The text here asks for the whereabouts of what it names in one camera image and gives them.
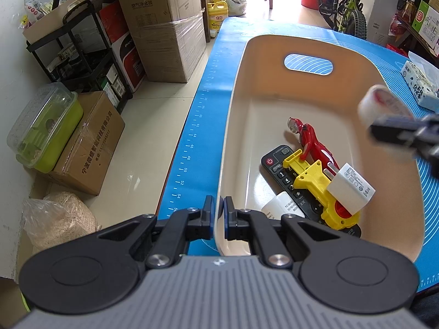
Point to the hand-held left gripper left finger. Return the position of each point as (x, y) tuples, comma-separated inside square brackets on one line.
[(209, 214)]

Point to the green black bicycle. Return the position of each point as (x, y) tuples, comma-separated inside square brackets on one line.
[(346, 7)]

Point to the beige plastic basket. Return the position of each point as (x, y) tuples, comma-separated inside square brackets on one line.
[(260, 116)]

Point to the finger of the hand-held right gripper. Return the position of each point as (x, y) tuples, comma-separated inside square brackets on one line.
[(394, 133)]

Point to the white freezer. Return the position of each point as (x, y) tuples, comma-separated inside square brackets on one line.
[(384, 7)]

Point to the black metal cart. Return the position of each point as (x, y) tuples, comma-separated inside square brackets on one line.
[(68, 61)]

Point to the bag of wood shavings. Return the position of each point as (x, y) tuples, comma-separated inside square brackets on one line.
[(58, 222)]

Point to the white pill bottle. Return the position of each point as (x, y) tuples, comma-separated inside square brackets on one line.
[(283, 207)]

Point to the large cardboard box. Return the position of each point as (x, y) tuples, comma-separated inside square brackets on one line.
[(164, 31)]

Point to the green white carton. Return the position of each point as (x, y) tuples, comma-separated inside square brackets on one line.
[(425, 24)]

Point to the blue silicone mat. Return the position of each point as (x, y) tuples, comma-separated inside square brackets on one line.
[(212, 85)]

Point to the brown cardboard box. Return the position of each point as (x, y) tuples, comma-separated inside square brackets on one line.
[(89, 144)]

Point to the white plastic bag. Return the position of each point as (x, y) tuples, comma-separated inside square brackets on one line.
[(236, 3)]

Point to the black remote control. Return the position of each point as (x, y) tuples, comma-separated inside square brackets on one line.
[(277, 169)]

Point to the red toy figure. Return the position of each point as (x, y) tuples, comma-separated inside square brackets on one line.
[(310, 137)]

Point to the yellow toy gun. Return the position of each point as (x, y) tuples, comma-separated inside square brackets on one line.
[(313, 181)]

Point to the yellow plastic jug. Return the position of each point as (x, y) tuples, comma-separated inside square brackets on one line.
[(216, 15)]

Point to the dark wooden side table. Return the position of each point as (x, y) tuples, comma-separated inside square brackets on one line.
[(404, 31)]

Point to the oil bottle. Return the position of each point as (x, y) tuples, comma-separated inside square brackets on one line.
[(408, 12)]

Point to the green container with clear lid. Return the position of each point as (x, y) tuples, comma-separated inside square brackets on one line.
[(44, 133)]

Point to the red white appliance box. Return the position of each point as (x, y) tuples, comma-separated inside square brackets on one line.
[(127, 51)]

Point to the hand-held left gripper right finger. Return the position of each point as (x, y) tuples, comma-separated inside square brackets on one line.
[(227, 214)]

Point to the round tape roll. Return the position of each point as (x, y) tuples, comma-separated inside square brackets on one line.
[(380, 104)]

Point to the white charger plug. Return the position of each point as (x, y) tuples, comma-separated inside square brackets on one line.
[(349, 188)]

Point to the tissue box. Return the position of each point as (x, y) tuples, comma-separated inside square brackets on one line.
[(420, 82)]

